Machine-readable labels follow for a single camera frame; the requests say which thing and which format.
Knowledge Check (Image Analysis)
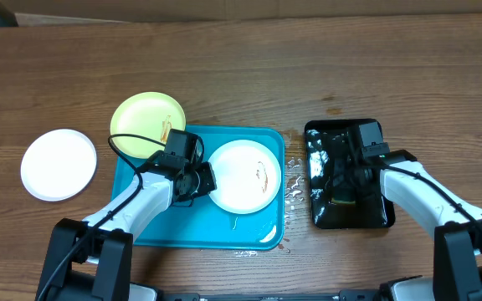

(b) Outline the blue plastic tray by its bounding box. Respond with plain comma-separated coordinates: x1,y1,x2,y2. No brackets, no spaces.
134,125,285,250

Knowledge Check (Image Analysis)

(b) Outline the white plate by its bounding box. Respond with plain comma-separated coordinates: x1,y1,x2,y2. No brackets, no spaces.
20,129,97,202
208,140,282,214

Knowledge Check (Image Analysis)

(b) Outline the green yellow sponge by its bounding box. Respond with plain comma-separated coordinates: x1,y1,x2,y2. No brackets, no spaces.
331,197,356,206

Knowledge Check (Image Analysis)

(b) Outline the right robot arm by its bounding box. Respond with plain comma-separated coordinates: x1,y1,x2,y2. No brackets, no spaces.
323,122,482,300

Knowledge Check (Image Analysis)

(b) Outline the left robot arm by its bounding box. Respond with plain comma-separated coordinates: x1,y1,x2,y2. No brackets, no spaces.
35,130,216,300

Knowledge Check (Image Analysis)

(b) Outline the yellow-green plate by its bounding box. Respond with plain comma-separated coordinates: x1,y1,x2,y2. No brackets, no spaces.
110,92,186,159

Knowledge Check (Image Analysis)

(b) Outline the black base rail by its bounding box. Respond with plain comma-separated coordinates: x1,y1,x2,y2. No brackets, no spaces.
157,289,392,301

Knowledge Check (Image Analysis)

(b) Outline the black plastic tray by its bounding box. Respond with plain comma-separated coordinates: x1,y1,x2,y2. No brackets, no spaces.
304,119,395,229

